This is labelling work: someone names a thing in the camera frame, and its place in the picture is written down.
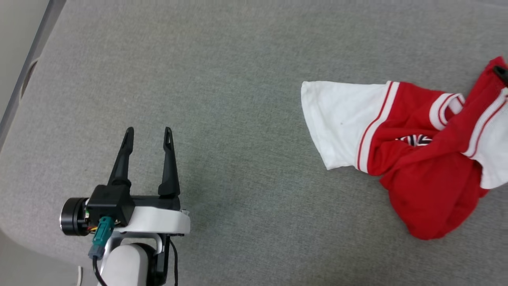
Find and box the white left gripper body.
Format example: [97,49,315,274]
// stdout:
[60,195,191,236]

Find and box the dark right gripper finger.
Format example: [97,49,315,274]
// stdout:
[493,66,508,86]

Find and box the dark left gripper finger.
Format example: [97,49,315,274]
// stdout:
[108,127,135,187]
[158,127,180,198]

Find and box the red white basketball jersey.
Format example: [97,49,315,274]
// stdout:
[300,56,508,240]

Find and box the grey fabric sofa cushion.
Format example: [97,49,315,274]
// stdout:
[0,0,508,286]

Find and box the thin black looped cable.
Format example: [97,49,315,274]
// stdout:
[169,238,179,286]

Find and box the teal left camera connector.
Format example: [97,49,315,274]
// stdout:
[89,216,115,259]

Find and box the black camera cable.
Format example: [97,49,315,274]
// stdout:
[92,256,108,286]

